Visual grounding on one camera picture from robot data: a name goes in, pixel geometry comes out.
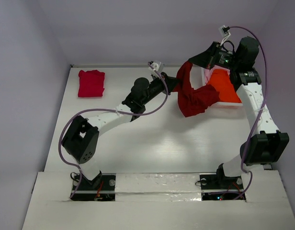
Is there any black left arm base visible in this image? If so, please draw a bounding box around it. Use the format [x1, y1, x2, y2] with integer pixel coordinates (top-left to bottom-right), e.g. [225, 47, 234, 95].
[70, 172, 116, 201]

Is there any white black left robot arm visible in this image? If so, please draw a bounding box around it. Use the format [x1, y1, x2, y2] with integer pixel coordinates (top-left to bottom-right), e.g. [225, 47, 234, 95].
[58, 71, 180, 189]

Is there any pink t shirt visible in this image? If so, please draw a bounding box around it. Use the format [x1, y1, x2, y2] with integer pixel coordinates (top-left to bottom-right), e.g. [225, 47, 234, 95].
[202, 68, 210, 85]

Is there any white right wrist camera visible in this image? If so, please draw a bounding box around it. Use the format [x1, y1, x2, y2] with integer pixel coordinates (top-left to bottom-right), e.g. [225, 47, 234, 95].
[219, 25, 231, 46]

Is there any orange t shirt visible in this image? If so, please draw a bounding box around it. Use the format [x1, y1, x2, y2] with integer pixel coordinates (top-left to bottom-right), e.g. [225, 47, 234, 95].
[207, 69, 241, 104]

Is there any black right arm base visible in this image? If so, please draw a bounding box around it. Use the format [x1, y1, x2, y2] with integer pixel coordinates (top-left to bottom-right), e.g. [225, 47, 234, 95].
[195, 174, 246, 201]

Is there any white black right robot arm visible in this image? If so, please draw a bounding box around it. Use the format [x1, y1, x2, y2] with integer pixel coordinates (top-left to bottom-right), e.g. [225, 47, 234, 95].
[189, 36, 289, 188]

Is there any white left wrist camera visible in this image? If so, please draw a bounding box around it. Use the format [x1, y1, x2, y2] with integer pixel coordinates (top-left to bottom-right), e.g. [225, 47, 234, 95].
[148, 60, 164, 76]

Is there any dark red t shirt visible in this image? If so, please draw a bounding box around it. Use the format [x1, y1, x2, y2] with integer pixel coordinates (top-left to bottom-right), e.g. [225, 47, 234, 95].
[173, 61, 220, 117]

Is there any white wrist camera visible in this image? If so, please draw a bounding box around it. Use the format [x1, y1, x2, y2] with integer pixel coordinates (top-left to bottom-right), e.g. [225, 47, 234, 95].
[148, 60, 164, 76]
[219, 25, 231, 46]

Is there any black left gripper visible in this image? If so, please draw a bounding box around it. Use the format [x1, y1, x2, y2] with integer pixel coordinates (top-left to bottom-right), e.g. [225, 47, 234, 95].
[141, 72, 179, 105]

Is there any folded bright red t shirt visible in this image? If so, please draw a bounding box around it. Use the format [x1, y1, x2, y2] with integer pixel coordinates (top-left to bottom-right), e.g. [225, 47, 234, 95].
[78, 70, 105, 98]

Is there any white plastic laundry basket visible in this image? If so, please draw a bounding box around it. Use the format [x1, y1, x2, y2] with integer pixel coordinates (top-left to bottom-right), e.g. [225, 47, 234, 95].
[200, 67, 245, 108]

